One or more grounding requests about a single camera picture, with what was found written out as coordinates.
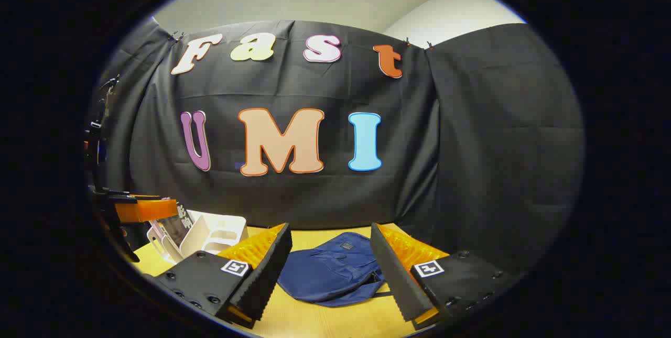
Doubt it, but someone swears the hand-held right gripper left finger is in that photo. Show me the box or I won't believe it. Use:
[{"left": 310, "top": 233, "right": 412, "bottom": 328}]
[{"left": 144, "top": 223, "right": 293, "bottom": 330}]

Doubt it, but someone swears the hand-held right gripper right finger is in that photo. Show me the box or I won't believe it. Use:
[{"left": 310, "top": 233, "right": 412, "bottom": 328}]
[{"left": 370, "top": 222, "right": 525, "bottom": 331}]

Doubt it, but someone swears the black book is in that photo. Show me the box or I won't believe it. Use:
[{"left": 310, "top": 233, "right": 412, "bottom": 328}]
[{"left": 157, "top": 203, "right": 196, "bottom": 247}]

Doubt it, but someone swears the white bookshelf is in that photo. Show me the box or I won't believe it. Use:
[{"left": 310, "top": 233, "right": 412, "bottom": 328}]
[{"left": 147, "top": 211, "right": 250, "bottom": 264}]

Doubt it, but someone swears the blue schoolbag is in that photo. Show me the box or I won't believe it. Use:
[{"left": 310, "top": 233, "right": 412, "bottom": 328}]
[{"left": 277, "top": 232, "right": 394, "bottom": 308}]

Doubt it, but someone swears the black stand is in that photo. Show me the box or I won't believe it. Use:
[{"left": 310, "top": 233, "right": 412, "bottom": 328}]
[{"left": 84, "top": 75, "right": 121, "bottom": 188}]

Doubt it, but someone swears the black backdrop cloth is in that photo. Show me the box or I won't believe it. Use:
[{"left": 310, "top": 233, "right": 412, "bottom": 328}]
[{"left": 86, "top": 19, "right": 585, "bottom": 276}]

